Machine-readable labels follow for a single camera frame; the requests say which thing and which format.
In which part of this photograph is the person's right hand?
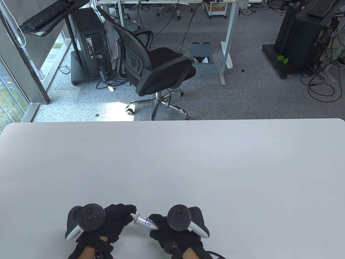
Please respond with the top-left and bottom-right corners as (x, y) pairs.
(149, 214), (204, 254)

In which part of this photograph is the person's left hand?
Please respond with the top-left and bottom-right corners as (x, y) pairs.
(76, 204), (137, 253)

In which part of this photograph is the white toothpaste tube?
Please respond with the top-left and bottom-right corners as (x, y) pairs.
(135, 214), (159, 231)

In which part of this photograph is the person's left forearm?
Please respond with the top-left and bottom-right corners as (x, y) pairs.
(78, 246), (97, 259)

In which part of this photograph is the black white right hand controller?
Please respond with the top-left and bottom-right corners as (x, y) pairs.
(167, 205), (210, 239)

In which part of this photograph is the black white hand controller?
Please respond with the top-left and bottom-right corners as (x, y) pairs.
(65, 204), (106, 241)
(167, 205), (210, 239)

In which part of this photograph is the black white left hand controller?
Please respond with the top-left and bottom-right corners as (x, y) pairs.
(65, 204), (106, 241)

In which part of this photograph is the black mesh office chair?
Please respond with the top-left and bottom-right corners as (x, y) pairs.
(96, 5), (196, 121)

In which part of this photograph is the black computer tower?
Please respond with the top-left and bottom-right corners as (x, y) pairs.
(71, 8), (112, 80)

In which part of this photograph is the grey floor outlet box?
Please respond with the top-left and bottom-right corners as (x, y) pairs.
(188, 42), (216, 64)

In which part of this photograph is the black keyboard tray stand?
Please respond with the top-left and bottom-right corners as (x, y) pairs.
(18, 0), (113, 86)

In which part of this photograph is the black keyboard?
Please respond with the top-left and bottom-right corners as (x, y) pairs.
(20, 0), (75, 30)
(307, 0), (338, 18)

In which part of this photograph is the chrome chair base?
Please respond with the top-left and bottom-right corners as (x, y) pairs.
(157, 3), (195, 20)

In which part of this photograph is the white rolling cart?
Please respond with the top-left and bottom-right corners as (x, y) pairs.
(204, 1), (227, 19)

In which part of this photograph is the black equipment cart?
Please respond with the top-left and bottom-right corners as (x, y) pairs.
(262, 0), (340, 79)

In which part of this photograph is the white blind cord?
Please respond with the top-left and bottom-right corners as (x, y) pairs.
(0, 0), (27, 48)

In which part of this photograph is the white metal desk frame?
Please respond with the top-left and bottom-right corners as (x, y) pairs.
(92, 0), (263, 86)

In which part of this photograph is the tangle of black floor cables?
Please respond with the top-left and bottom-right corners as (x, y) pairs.
(300, 27), (345, 102)

